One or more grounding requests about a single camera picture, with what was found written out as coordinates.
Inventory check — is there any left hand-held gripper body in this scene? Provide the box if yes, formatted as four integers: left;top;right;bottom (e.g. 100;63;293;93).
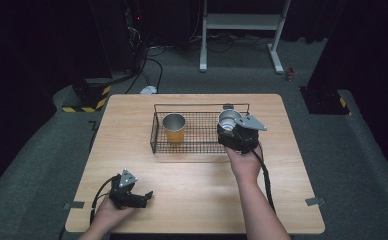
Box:
109;169;139;211

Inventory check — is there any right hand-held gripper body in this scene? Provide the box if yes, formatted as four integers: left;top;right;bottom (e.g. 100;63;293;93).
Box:
224;114;268;155

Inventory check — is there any silver metal cup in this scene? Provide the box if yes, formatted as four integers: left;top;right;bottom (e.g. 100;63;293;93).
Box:
217;108;244;135

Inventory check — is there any black wire basket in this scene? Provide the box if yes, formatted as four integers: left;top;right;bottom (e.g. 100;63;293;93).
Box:
149;103;256;155

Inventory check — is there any orange paper cup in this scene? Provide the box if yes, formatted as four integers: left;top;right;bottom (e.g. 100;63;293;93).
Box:
162;113;187;145

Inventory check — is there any person's left hand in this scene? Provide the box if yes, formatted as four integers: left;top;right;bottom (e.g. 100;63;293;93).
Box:
93;196;138;235

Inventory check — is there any person's right hand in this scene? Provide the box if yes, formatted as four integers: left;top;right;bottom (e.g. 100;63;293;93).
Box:
224;141;265;186

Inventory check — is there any grey tape strip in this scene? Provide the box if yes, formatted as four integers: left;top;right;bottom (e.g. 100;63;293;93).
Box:
304;197;327;207
64;201;86;210

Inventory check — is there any black yellow striped base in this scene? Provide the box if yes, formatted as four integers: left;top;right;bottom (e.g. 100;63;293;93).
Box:
299;86;352;116
61;77;112;113

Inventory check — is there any white metal stand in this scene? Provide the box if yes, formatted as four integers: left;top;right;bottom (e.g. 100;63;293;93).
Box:
199;0;291;75

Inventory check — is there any dark equipment rack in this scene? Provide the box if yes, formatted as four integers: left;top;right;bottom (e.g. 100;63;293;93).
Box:
90;0;150;76

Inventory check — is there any left hand-held gripper cable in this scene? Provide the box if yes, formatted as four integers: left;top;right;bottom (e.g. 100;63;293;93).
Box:
88;175;119;225

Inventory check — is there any hand-held gripper cable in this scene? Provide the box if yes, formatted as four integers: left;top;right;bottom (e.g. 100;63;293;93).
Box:
250;149;277;214
88;175;119;225

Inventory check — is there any right hand-held gripper cable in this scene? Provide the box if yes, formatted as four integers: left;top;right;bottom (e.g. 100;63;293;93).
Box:
250;149;277;214

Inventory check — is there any black floor cable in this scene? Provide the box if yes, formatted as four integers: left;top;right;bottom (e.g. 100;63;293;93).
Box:
124;46;165;95

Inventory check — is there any black cable bundle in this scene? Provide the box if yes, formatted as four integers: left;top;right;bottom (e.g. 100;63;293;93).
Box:
188;31;274;54

